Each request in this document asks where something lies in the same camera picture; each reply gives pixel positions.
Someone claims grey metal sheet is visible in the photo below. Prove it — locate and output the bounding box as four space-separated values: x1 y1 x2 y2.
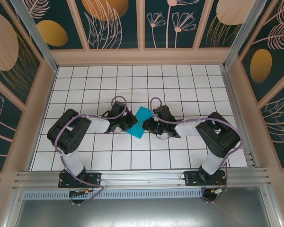
4 198 282 227

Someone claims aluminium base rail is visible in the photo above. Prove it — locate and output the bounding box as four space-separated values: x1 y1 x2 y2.
13 167 273 191

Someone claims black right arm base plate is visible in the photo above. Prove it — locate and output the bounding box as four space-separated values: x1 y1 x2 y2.
184 170 227 187

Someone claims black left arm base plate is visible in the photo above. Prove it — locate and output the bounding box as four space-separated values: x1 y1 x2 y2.
58 172 102 189

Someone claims slotted grey cable duct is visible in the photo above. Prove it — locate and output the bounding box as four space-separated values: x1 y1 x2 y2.
22 189 267 200

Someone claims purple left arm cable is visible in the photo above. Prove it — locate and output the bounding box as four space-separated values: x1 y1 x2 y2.
54 96 130 206

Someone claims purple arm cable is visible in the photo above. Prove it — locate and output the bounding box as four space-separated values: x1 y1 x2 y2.
54 96 130 206
149 96 244 204

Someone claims aluminium side rail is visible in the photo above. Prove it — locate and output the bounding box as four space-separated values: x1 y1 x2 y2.
220 67 260 169

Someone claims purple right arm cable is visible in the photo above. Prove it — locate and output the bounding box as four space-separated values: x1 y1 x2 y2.
149 96 244 204

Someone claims small circuit board with wires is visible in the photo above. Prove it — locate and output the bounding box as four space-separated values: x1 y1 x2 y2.
209 188 229 197
69 188 92 197

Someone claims aluminium frame post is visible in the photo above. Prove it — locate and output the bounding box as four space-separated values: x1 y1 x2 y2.
10 0 59 72
223 0 267 70

